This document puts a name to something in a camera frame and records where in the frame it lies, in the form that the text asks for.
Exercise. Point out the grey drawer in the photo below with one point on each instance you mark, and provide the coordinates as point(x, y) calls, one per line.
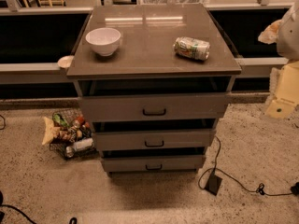
point(154, 107)
point(151, 163)
point(154, 139)

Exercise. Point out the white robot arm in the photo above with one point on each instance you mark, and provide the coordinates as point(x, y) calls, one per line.
point(288, 35)

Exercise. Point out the grey drawer cabinet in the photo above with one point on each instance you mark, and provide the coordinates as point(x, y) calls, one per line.
point(145, 64)

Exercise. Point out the grey top drawer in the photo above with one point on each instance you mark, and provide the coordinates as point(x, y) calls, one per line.
point(154, 107)

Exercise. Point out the grey bottom drawer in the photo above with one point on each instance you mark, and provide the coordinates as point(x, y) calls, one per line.
point(151, 163)

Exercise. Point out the crushed soda can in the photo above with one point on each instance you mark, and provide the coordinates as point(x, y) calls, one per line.
point(192, 48)

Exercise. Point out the black floor power box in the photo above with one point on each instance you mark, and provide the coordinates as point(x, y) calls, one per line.
point(213, 183)

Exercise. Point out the white bowl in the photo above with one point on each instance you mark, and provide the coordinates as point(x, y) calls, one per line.
point(103, 41)

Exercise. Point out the small round white disc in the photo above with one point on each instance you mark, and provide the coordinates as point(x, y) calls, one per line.
point(65, 61)

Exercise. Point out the red capped can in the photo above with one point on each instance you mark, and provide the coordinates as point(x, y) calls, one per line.
point(78, 121)

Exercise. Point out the clear plastic water bottle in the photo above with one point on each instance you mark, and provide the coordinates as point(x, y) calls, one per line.
point(81, 145)

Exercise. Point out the green snack bag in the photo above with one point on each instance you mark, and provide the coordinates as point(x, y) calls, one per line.
point(60, 120)

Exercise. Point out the yellow chip bag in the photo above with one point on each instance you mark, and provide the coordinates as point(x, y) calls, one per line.
point(51, 131)

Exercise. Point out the black wire basket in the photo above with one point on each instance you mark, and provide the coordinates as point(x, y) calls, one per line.
point(70, 135)

